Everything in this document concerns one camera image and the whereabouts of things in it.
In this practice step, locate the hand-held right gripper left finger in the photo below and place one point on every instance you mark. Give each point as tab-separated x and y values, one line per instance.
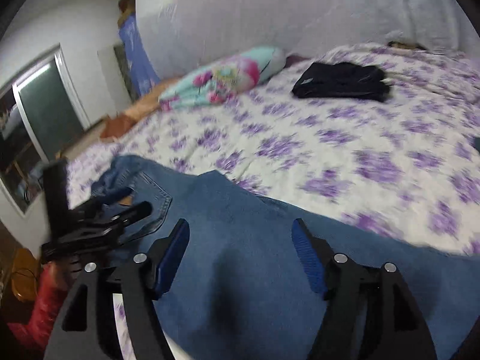
170	258

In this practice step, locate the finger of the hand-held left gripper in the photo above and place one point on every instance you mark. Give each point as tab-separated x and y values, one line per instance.
112	197
131	213

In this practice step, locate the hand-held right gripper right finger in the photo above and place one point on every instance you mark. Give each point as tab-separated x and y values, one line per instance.
309	258

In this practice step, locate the blue denim pants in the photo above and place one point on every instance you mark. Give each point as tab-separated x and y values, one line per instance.
243	270

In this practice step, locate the person's left forearm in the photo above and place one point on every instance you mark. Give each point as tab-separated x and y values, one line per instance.
41	303

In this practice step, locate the yellow object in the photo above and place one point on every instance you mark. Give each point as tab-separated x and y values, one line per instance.
24	270

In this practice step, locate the purple floral bed sheet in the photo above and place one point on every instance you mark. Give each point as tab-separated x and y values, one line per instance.
337	138

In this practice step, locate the leaning picture panel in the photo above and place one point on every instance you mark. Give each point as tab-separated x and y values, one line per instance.
122	67

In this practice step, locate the blue printed cloth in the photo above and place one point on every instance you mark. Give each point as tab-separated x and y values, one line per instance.
137	56

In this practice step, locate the folded teal pink floral blanket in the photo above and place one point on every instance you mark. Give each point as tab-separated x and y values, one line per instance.
225	75

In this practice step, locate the folded black clothing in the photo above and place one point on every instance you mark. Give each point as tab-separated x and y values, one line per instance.
337	80

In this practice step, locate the cardboard box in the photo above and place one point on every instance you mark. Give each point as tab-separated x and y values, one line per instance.
126	3

